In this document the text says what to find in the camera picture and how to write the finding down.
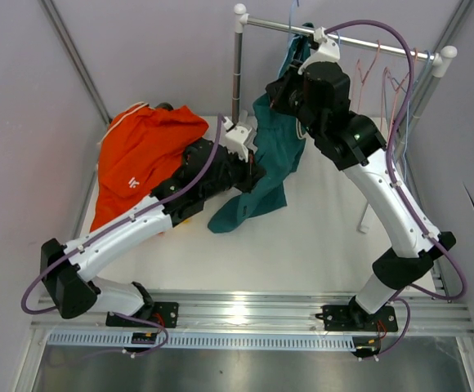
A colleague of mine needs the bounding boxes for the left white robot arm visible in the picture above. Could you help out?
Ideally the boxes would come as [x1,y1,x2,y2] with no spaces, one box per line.
[41,138,266,327]

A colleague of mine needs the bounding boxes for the pink hanger of camouflage shorts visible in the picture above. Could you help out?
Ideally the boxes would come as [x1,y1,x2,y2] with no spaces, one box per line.
[379,66,409,131]

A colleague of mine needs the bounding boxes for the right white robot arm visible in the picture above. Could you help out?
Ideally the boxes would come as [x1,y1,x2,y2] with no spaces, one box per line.
[266,60,456,331]

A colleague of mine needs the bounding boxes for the slotted cable duct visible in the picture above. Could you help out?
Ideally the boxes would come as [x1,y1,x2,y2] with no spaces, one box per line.
[47,330,356,352]

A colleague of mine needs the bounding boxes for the pink hanger of olive shorts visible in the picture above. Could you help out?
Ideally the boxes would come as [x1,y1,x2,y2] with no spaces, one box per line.
[355,41,381,111]

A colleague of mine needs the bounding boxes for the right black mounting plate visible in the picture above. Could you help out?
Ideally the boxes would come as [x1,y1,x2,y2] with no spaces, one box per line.
[315,305,398,332]

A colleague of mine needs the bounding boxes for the orange shorts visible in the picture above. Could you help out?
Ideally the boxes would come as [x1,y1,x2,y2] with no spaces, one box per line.
[90,102,208,231]

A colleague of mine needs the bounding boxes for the blue wire hanger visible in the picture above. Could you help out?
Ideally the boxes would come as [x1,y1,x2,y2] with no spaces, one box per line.
[396,50,432,160]

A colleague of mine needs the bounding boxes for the teal shorts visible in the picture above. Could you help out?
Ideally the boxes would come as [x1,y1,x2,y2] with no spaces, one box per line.
[207,22,316,234]

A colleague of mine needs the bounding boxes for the blue hanger of teal shorts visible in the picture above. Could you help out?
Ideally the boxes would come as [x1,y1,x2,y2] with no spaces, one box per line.
[282,0,300,71]

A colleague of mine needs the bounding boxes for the olive green shorts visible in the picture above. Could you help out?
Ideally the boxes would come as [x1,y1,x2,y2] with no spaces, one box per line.
[155,102,174,111]

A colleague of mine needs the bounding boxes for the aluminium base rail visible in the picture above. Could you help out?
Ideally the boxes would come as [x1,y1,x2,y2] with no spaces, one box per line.
[30,287,474,338]

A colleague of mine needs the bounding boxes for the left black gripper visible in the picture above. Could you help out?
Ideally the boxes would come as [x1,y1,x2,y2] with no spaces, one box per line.
[202,146,266,202]

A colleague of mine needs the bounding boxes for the black mounting plate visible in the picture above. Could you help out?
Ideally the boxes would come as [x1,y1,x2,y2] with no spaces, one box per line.
[315,305,398,332]
[105,301,180,328]

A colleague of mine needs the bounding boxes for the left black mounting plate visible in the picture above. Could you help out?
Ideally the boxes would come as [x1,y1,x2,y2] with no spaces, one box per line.
[105,301,180,328]

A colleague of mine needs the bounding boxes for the blue hanger of orange shorts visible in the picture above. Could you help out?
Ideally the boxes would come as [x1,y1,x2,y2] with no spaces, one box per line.
[335,31,342,46]

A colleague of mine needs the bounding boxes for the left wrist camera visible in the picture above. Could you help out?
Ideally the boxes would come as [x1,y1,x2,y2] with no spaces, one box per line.
[222,109,257,163]

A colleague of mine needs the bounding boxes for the metal clothes rack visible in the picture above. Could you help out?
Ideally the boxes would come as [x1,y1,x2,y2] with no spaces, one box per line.
[231,3,458,242]

